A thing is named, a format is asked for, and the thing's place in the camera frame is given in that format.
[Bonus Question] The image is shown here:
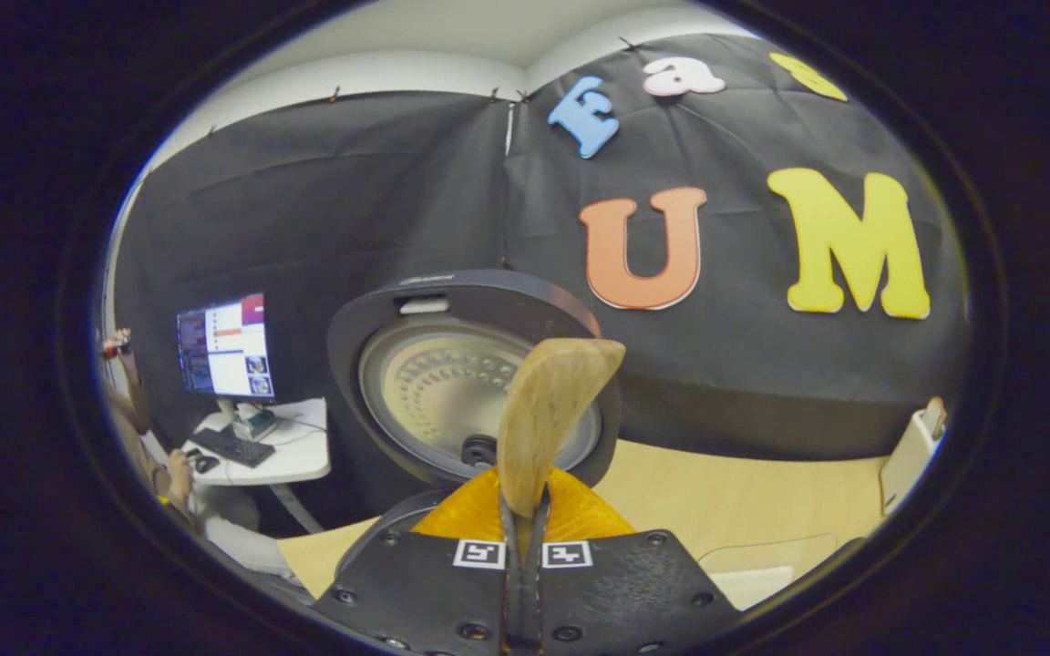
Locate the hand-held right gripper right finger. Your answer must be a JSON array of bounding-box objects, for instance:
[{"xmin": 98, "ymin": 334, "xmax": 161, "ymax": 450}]
[{"xmin": 525, "ymin": 466, "xmax": 745, "ymax": 656}]

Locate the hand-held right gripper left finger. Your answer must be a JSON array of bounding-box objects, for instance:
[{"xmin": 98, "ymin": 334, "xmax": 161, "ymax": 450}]
[{"xmin": 311, "ymin": 466, "xmax": 526, "ymax": 656}]

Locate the white rice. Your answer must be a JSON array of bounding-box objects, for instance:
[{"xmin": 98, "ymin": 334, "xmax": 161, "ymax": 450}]
[{"xmin": 712, "ymin": 567, "xmax": 797, "ymax": 610}]

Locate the wooden spoon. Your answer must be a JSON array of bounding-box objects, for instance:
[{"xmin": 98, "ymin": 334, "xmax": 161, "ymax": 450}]
[{"xmin": 496, "ymin": 337, "xmax": 628, "ymax": 557}]

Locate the dark silver rice cooker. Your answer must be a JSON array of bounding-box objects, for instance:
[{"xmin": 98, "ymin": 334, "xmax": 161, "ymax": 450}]
[{"xmin": 326, "ymin": 269, "xmax": 624, "ymax": 584}]

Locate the clear plastic container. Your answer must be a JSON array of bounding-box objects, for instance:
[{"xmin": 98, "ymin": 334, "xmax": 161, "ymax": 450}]
[{"xmin": 698, "ymin": 533, "xmax": 840, "ymax": 611}]

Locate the white side table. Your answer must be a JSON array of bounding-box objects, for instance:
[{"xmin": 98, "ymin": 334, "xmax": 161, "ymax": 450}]
[{"xmin": 180, "ymin": 398, "xmax": 333, "ymax": 534}]

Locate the small teal box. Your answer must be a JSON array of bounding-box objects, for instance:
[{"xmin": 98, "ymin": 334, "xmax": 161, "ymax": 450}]
[{"xmin": 233, "ymin": 407, "xmax": 278, "ymax": 441}]

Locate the black keyboard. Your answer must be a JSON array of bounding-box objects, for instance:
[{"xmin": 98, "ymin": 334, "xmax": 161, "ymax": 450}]
[{"xmin": 190, "ymin": 426, "xmax": 276, "ymax": 469}]

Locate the white toaster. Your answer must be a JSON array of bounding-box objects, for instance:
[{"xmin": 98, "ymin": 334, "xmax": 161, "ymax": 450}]
[{"xmin": 880, "ymin": 396, "xmax": 950, "ymax": 516}]

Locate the computer monitor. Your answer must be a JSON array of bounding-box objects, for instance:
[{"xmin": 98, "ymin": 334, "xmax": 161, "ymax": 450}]
[{"xmin": 176, "ymin": 292, "xmax": 276, "ymax": 402}]

